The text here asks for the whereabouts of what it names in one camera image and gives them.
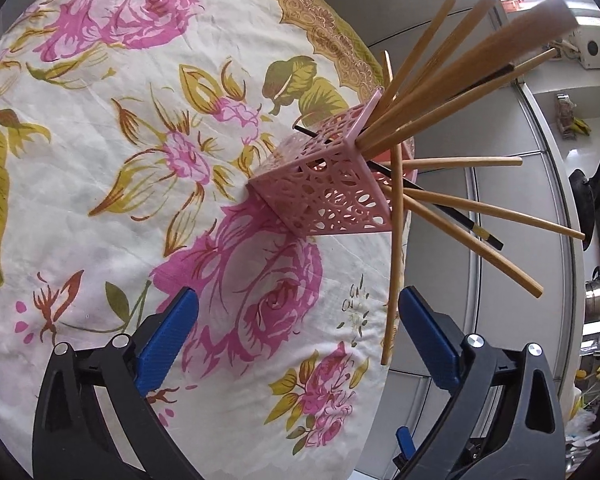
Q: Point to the black chopstick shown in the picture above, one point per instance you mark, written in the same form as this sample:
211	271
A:
460	220

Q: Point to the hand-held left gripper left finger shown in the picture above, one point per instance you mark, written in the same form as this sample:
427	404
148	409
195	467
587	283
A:
167	340

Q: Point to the bundle of bamboo chopsticks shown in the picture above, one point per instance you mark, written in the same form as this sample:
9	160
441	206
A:
430	92

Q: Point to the black wok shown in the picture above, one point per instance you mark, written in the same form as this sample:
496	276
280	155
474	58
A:
585	195

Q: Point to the white kitchen base cabinets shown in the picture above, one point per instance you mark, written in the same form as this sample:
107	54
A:
540	190

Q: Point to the pink perforated utensil holder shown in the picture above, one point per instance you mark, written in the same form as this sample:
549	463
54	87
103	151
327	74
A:
330	185

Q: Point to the white water heater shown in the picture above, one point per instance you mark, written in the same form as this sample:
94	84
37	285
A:
590	47

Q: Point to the floral printed cloth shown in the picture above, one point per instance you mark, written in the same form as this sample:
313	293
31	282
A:
105	185

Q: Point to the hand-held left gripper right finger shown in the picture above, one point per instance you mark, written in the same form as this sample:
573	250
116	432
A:
430	340

